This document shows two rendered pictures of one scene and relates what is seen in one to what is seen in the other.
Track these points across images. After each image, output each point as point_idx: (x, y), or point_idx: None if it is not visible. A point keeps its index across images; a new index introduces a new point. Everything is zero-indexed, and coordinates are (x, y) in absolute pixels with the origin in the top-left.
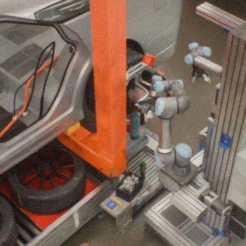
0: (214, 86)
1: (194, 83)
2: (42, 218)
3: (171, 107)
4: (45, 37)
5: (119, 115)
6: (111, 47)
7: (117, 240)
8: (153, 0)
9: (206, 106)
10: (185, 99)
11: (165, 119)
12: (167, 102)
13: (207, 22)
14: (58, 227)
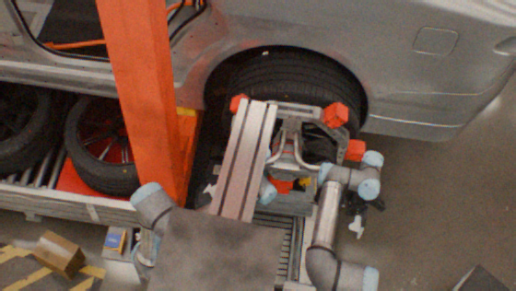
0: (511, 237)
1: (491, 206)
2: (73, 174)
3: (146, 215)
4: None
5: (152, 150)
6: (110, 42)
7: (126, 279)
8: (416, 29)
9: (458, 250)
10: None
11: (137, 220)
12: (146, 203)
13: None
14: (58, 201)
